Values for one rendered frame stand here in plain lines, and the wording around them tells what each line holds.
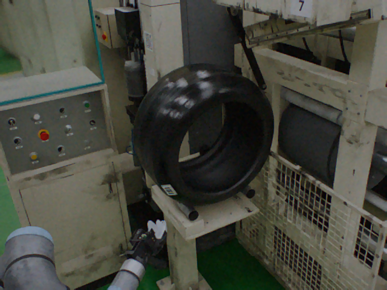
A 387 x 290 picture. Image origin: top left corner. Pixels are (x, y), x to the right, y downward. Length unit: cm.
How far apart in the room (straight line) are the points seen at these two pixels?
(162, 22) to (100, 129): 72
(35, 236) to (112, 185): 117
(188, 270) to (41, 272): 144
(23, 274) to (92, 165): 120
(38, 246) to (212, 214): 90
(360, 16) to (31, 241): 111
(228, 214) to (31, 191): 98
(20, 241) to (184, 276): 142
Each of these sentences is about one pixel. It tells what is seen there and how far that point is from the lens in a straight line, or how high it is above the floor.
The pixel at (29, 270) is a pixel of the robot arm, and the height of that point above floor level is 124.
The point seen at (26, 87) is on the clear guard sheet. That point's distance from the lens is 196.
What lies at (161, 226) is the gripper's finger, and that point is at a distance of 141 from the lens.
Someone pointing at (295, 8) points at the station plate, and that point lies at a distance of 133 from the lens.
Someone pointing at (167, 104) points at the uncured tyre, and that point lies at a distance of 141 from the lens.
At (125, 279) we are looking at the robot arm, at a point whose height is 100.
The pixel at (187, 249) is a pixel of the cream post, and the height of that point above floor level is 37.
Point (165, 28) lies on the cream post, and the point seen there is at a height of 157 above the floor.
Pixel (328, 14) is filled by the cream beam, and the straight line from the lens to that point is 130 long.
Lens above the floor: 191
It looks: 29 degrees down
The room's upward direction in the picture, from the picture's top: 4 degrees counter-clockwise
